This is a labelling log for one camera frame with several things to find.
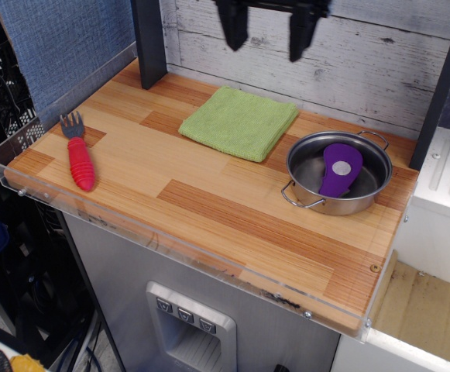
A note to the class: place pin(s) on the dark grey right post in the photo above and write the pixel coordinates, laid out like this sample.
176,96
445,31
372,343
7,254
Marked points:
432,118

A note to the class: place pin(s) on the dark grey post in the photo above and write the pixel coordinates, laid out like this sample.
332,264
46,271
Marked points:
149,41
432,118

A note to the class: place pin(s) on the purple toy eggplant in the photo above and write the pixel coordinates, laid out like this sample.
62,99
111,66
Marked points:
343,164

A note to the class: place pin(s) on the silver toy fridge cabinet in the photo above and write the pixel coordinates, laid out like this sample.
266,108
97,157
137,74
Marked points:
119,270

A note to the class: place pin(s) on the fork with red handle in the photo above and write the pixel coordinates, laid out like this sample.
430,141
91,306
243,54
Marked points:
81,166

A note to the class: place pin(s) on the dark grey left post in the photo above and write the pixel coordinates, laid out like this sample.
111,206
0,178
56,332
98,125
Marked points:
149,41

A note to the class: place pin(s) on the green folded cloth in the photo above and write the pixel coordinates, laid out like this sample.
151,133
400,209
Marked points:
239,124

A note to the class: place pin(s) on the stainless steel pan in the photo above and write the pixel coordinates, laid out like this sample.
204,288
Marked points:
306,168

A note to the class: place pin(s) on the grey water dispenser panel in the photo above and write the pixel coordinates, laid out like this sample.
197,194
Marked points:
191,335

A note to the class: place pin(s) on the black plastic crate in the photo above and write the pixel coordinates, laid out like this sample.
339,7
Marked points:
16,105

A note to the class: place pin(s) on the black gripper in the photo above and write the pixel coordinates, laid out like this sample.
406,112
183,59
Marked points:
305,15

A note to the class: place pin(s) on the blue fabric panel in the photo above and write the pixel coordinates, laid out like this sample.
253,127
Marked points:
66,50

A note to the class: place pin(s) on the clear acrylic table guard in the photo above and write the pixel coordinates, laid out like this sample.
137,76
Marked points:
216,214

